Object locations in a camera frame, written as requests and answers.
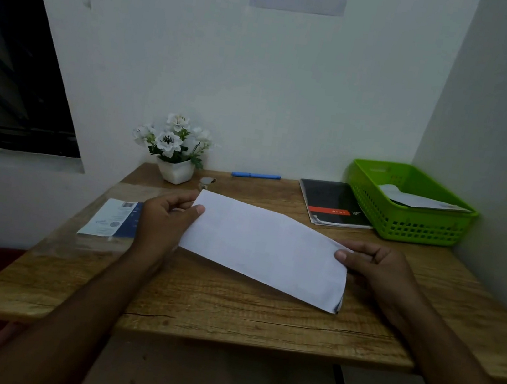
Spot person's right hand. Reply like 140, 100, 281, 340
324, 238, 431, 336

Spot dark window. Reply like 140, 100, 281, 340
0, 0, 105, 162

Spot white potted artificial flowers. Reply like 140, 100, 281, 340
126, 107, 220, 190

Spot person's left forearm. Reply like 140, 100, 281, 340
0, 227, 169, 384

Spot black notebook with red label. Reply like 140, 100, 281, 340
293, 176, 380, 234

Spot green plastic basket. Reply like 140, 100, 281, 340
340, 156, 484, 254

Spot blue pen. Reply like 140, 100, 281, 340
231, 168, 282, 184

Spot clear plastic sheet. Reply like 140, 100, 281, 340
32, 169, 202, 280

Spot person's left hand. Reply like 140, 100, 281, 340
128, 181, 209, 269

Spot blue and white leaflet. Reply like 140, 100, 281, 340
76, 194, 144, 244

